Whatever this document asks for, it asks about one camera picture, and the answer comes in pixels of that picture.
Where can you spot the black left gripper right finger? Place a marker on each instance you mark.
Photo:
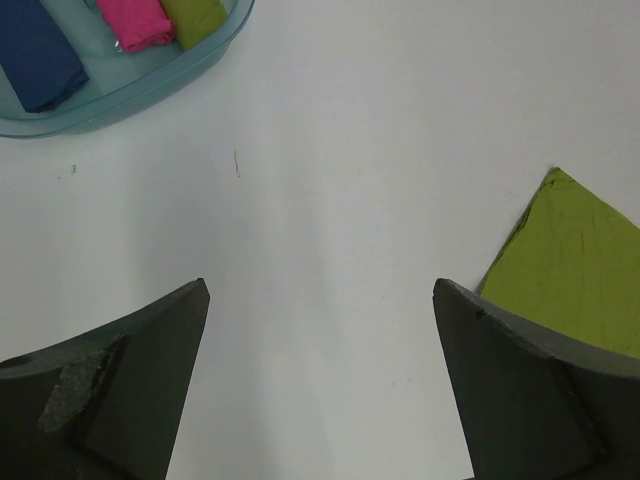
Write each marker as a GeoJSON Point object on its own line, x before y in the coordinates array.
{"type": "Point", "coordinates": [534, 403]}

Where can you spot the teal translucent plastic bin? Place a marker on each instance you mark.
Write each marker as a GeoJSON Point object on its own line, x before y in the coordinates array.
{"type": "Point", "coordinates": [120, 84]}

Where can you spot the pink rolled napkin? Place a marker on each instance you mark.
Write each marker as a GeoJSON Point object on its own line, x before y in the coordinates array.
{"type": "Point", "coordinates": [137, 24]}

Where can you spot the green rolled napkin in bin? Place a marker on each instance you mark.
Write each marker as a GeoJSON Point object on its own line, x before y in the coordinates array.
{"type": "Point", "coordinates": [194, 20]}

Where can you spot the green paper napkin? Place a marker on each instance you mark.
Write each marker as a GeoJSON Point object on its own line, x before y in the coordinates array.
{"type": "Point", "coordinates": [571, 264]}

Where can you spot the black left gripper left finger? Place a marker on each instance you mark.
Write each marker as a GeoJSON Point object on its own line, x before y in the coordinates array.
{"type": "Point", "coordinates": [106, 404]}

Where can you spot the blue rolled napkin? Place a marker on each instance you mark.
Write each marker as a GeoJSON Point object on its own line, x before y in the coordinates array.
{"type": "Point", "coordinates": [38, 60]}

